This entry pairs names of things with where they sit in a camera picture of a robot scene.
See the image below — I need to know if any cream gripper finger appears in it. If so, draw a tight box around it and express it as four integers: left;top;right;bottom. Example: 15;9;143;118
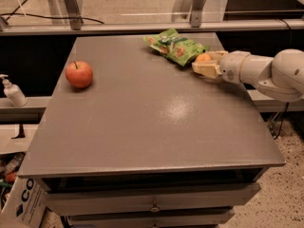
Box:
192;62;221;79
207;50;228;61

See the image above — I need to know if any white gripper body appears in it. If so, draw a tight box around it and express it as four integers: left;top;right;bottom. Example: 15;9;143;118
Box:
219;50;250;84

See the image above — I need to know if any green rice chip bag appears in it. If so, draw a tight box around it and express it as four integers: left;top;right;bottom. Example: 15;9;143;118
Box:
143;28;210;67

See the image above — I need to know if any orange fruit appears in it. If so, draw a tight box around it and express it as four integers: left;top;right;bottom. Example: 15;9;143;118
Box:
196;53;211;63

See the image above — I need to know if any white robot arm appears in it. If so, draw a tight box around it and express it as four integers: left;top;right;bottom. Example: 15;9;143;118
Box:
192;49;304;103

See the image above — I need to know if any grey drawer cabinet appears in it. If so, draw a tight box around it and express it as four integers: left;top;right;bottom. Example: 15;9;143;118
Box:
17;31;287;228

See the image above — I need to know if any red apple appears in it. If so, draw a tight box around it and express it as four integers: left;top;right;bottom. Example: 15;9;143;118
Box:
65;61;93;88

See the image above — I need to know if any lower grey drawer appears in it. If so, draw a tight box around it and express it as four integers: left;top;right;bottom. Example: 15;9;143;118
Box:
69;208;235;228

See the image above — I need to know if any grey drawer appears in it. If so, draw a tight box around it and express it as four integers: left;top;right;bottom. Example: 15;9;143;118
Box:
46;182;260;216
69;208;235;228

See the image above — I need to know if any upper grey drawer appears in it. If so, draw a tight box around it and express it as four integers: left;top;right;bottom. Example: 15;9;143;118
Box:
46;182;260;216

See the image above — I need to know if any white pump bottle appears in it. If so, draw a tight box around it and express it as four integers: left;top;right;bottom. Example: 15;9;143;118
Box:
0;74;27;107

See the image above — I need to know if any white cardboard box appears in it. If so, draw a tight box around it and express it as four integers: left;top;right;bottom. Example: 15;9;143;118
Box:
0;178;46;228

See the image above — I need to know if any right metal bracket post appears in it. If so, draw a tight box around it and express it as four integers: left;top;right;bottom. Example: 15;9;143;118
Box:
190;0;205;28

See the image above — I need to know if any metal bracket post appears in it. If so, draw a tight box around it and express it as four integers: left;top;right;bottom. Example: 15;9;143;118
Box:
190;0;205;28
64;0;83;30

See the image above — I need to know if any left metal bracket post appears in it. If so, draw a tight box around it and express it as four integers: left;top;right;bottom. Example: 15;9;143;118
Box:
64;0;83;30

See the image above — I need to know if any horizontal metal rail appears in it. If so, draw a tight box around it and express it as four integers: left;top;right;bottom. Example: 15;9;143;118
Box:
0;19;304;36

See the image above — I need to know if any black cable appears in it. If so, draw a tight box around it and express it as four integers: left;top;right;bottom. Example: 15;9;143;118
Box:
0;0;105;26

